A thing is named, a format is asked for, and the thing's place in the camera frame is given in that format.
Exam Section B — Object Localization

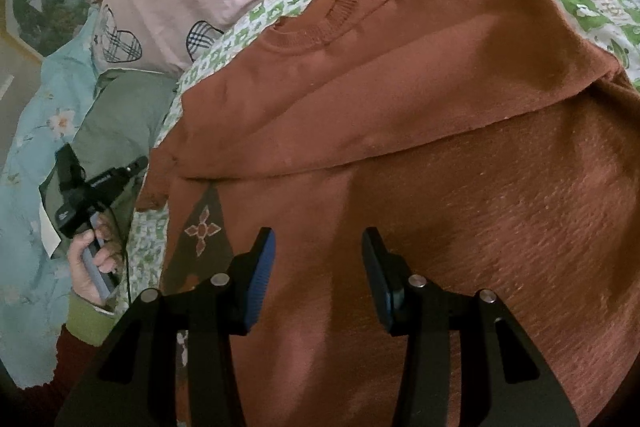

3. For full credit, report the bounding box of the grey-green pillow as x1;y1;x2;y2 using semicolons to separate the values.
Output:
39;69;178;258

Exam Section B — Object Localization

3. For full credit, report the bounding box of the person's left hand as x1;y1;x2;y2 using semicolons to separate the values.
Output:
67;214;126;308

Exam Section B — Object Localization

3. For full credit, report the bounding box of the person's left forearm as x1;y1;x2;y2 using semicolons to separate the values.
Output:
47;292;123;413

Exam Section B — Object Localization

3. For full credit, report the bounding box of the light blue floral sheet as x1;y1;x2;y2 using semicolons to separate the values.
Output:
0;2;132;390

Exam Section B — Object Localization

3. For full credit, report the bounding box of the rust brown sweater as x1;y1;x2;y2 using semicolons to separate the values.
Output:
134;0;640;427

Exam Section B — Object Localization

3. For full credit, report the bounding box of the thin black cable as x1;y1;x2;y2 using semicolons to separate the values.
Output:
107;202;135;308

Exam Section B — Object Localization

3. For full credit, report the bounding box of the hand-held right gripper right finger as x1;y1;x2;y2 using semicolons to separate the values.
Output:
361;227;581;427

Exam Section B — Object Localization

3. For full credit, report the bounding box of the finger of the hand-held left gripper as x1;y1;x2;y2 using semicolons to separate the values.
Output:
120;156;150;180

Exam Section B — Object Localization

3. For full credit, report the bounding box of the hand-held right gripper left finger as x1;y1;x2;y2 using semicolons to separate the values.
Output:
54;227;277;427

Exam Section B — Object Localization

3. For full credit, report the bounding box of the white paper sheet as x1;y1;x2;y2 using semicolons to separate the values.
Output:
39;202;62;259

